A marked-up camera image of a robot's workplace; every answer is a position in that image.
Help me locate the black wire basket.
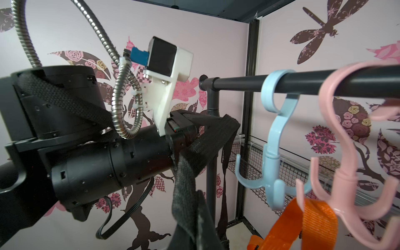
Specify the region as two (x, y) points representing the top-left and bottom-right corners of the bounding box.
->
(228, 135), (400, 218)

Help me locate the light blue plastic hook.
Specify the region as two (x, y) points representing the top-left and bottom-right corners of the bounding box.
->
(235, 69), (300, 210)

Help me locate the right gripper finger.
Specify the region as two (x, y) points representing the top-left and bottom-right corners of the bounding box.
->
(195, 190), (224, 250)

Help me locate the black clothes rack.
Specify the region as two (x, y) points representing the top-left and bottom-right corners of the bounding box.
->
(198, 64), (400, 226)

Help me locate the orange bag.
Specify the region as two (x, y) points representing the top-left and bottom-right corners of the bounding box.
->
(247, 199), (338, 250)

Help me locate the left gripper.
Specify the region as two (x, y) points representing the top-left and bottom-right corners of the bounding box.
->
(165, 109), (219, 163)

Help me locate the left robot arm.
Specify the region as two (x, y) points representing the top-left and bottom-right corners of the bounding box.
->
(1, 1), (218, 244)

